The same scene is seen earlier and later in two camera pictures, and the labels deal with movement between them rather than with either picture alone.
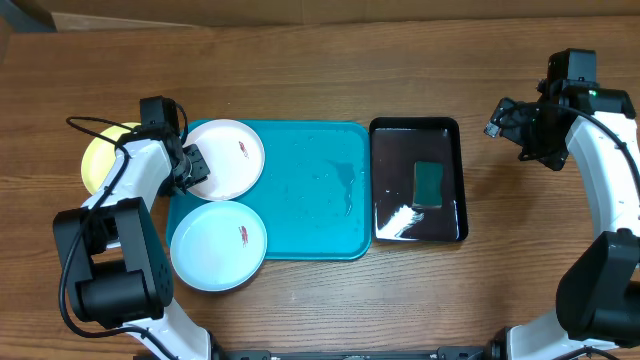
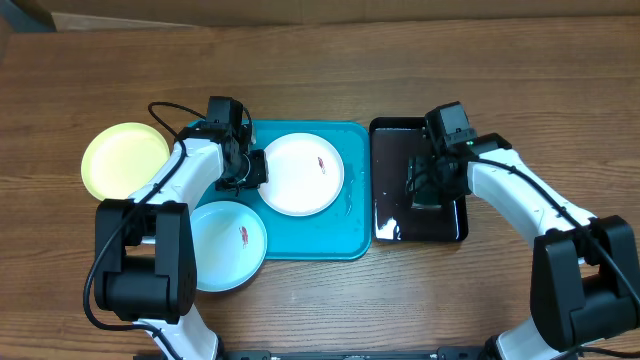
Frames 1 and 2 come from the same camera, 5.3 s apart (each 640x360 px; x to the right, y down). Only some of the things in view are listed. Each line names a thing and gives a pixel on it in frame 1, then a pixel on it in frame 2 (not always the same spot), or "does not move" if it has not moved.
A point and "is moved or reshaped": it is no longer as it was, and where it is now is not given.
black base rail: x=437 y=353 does not move
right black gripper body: x=537 y=138 to x=426 y=176
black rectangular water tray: x=395 y=145 does not move
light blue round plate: x=218 y=246 does not move
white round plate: x=234 y=154 is moved or reshaped
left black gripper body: x=188 y=172 to x=250 y=171
